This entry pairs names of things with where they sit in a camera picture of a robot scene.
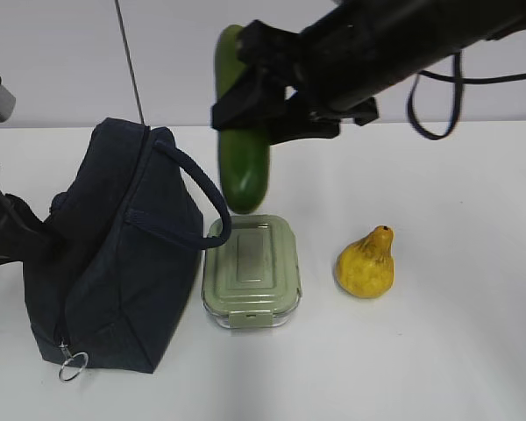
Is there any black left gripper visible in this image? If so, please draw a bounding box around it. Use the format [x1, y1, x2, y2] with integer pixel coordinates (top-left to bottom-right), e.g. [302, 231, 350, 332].
[0, 190, 66, 266]

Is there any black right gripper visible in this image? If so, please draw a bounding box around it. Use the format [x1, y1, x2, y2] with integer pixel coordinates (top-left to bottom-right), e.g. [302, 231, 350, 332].
[210, 20, 379, 146]

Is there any green cucumber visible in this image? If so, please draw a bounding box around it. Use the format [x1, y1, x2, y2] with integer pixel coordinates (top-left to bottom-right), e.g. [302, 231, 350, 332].
[214, 25, 270, 214]

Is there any navy blue lunch bag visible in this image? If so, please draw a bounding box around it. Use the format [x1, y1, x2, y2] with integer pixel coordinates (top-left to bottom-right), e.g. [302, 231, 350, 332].
[23, 118, 231, 374]

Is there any silver zipper pull ring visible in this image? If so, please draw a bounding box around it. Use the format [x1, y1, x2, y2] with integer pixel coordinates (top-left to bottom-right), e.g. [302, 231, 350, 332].
[57, 344, 90, 382]

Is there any green lid glass lunch box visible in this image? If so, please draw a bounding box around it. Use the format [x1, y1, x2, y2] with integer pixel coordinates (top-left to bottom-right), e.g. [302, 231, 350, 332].
[201, 215, 302, 329]

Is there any yellow pear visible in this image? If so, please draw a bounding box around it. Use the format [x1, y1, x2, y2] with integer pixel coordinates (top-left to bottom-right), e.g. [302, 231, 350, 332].
[334, 225, 395, 299]

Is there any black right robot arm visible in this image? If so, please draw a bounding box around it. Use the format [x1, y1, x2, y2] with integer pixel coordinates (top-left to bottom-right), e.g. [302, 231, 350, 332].
[211, 0, 526, 144]

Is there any black cable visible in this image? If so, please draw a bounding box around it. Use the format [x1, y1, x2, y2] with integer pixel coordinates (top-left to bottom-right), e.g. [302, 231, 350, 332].
[405, 50, 526, 142]

